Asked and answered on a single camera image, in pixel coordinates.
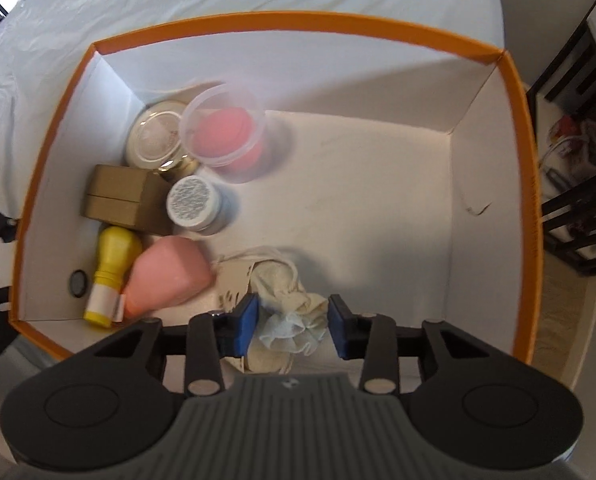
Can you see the yellow plastic bottle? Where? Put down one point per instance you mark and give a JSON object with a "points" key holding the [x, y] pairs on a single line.
{"points": [[113, 255]]}

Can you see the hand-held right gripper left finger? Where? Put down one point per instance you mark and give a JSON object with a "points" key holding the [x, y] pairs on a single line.
{"points": [[245, 322]]}

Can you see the small jar with white lid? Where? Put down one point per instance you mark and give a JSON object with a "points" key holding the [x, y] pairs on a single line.
{"points": [[193, 202]]}

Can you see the white mesh cloth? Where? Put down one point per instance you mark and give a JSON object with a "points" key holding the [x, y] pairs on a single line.
{"points": [[285, 332]]}

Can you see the clear plastic container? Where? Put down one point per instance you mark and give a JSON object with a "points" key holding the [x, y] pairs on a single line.
{"points": [[228, 110]]}

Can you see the brown cardboard box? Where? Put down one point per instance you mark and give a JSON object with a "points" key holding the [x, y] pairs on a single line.
{"points": [[120, 195]]}

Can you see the jar with silver lid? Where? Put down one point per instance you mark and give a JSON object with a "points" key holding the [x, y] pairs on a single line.
{"points": [[153, 135]]}

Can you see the orange cardboard box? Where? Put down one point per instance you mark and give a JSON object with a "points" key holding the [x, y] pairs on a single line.
{"points": [[377, 185]]}

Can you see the black rack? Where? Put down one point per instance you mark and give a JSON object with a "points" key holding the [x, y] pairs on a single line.
{"points": [[572, 220]]}

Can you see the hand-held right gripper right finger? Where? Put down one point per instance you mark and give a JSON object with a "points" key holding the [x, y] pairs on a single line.
{"points": [[340, 326]]}

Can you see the pink makeup sponge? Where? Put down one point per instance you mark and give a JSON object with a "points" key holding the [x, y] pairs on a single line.
{"points": [[228, 135]]}

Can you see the pink soft tube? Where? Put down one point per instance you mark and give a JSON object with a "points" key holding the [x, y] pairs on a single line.
{"points": [[168, 275]]}

